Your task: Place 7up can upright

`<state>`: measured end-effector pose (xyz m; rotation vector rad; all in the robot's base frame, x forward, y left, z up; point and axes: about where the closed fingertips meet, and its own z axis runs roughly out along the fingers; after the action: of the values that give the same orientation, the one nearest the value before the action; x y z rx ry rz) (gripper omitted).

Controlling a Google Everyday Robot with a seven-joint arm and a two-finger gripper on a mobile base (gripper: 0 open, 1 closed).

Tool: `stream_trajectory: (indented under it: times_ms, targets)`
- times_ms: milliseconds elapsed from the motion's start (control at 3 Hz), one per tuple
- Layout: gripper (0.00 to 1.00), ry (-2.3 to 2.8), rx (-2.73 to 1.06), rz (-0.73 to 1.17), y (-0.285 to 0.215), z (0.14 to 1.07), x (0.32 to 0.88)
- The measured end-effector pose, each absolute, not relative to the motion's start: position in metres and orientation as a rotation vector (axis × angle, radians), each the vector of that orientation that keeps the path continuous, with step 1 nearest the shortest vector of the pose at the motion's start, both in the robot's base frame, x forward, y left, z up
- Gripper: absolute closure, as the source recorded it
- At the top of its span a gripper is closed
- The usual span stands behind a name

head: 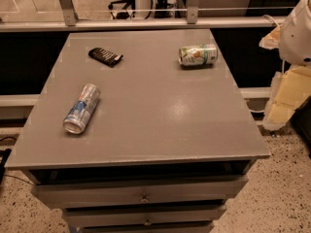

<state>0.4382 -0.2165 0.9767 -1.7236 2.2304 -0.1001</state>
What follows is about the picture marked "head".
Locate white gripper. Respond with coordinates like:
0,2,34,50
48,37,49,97
259,0,311,131

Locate green white 7up can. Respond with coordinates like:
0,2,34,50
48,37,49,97
179,44,218,66

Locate silver blue energy drink can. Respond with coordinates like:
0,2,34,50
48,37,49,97
63,83,100,134

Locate grey metal railing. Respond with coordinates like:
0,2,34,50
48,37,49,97
0,0,299,33

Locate grey drawer cabinet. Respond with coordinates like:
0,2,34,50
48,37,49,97
7,29,269,233

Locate black office chair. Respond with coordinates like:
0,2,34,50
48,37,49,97
108,0,135,19

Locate black snack bar wrapper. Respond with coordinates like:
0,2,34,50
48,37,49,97
88,48,123,68

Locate grey drawer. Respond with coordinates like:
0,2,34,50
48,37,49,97
63,205,226,227
31,175,248,209

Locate top grey drawer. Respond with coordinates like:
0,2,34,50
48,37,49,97
31,175,248,209

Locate white cable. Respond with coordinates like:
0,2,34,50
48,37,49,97
262,14,282,27

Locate black cable on floor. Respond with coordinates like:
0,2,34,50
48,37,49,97
0,136,33,186

